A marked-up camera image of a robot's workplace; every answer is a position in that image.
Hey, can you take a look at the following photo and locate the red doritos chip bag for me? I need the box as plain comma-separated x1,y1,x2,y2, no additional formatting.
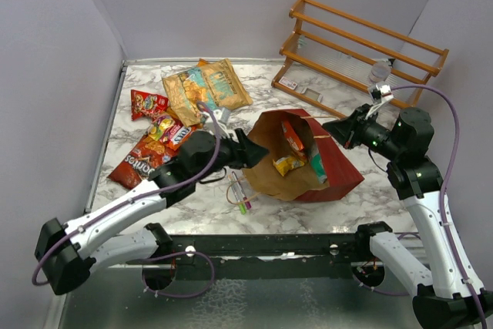
108,134,176,190

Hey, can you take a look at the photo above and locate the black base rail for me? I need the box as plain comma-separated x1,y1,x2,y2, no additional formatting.
126,224,409,280

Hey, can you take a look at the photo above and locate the yellow m&m's packet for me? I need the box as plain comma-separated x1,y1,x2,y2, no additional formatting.
273,156,305,176

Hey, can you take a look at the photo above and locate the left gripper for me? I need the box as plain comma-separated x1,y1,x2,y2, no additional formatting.
194,128,269,183

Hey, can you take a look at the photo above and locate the purple cable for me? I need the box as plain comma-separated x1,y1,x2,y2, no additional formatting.
31,100,223,300
352,84,488,329

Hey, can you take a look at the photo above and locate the open small cardboard box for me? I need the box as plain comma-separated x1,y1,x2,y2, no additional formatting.
301,88,323,102

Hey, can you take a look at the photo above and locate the colourful orange candy bag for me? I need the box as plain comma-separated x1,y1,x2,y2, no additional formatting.
147,114,198,151

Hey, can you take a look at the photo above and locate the purple cap marker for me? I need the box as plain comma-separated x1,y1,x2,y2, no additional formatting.
231,172,251,210

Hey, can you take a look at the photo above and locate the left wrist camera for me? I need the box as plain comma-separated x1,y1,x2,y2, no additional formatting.
213,107,231,136

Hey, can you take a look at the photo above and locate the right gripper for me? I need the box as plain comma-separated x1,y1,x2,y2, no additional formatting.
324,102,404,160

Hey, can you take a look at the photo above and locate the red white small box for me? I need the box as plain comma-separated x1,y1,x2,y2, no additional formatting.
279,77,298,90

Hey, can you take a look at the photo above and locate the red brown paper bag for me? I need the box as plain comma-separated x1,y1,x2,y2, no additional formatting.
240,109,364,203

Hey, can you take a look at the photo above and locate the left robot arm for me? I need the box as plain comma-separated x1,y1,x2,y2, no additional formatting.
32,129,269,295

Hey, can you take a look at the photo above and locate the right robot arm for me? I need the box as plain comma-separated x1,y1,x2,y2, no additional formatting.
323,104,492,328

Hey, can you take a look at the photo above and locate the yellow kettle chips bag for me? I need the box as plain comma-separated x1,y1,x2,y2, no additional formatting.
196,59,209,67

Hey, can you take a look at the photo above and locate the clear plastic cup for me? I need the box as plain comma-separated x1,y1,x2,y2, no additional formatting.
368,60,391,84

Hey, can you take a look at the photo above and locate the wooden shelf rack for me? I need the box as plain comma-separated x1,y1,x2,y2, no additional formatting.
272,0,449,112

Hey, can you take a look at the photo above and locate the orange white snack box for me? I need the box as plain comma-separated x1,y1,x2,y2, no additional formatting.
281,119,307,162

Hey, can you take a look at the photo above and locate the red cheez-it snack bag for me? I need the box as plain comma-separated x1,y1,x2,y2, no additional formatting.
130,89,169,121

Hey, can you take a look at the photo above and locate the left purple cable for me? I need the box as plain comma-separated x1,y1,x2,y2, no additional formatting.
31,100,223,300

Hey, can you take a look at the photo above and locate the green cap marker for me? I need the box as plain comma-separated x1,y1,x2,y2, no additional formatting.
229,173,247,215

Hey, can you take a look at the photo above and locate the teal white snack bag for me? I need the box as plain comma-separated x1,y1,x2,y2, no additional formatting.
309,144,327,183

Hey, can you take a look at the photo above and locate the gold foil snack bag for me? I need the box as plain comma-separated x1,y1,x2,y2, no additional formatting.
163,59,253,126

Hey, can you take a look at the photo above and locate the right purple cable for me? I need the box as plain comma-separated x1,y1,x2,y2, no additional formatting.
352,84,488,329

